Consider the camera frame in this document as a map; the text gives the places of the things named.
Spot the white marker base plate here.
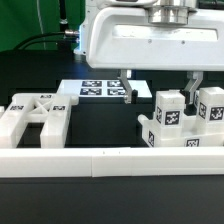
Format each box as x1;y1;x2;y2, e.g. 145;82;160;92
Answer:
57;79;152;98

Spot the white U-shaped obstacle fence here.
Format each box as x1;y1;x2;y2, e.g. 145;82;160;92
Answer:
0;106;224;179

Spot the white chair seat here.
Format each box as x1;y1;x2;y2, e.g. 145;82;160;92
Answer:
138;115;224;147

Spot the black cable bundle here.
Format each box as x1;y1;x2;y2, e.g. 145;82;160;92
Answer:
13;0;81;52

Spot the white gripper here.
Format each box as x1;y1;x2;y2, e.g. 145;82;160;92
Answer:
86;7;224;105

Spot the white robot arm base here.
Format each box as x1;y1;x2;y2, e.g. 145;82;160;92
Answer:
74;0;99;59

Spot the white tagged cube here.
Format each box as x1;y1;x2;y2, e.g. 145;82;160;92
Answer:
193;90;199;109

